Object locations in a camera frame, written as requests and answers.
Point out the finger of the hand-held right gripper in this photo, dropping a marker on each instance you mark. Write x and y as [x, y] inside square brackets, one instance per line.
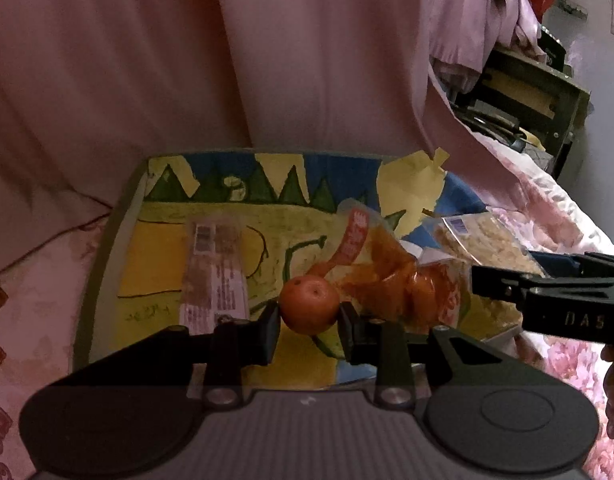
[577, 265]
[497, 282]

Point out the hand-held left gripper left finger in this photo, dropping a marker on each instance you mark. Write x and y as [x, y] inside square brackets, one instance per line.
[269, 332]

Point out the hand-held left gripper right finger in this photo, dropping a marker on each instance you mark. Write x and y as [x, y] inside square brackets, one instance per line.
[348, 332]

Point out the orange tangerine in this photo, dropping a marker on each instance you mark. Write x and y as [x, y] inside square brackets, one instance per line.
[307, 305]

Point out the painted cardboard box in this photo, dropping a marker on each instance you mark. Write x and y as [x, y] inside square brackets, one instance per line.
[152, 270]

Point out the pale crackers clear packet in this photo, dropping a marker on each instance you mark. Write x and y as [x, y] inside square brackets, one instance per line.
[487, 245]

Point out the orange jelly snack packet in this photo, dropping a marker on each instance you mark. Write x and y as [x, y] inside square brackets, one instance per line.
[387, 270]

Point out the brown snack bar clear packet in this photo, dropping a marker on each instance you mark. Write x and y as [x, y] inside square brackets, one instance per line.
[212, 280]

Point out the pink floral bedsheet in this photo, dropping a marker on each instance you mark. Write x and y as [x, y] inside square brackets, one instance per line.
[37, 340]

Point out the hanging pink clothes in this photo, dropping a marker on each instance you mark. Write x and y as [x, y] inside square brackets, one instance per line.
[467, 15]

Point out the plain pink cloth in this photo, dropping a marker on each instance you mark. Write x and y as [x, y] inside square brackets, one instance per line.
[187, 60]

